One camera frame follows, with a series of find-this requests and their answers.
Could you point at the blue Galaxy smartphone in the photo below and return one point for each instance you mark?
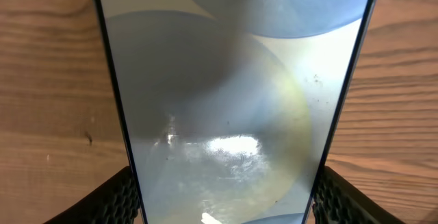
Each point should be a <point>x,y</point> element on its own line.
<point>228,107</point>

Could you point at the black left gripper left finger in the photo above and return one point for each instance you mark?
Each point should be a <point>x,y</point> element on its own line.
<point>116,201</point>

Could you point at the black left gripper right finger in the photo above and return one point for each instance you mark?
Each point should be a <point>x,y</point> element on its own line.
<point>336,201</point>

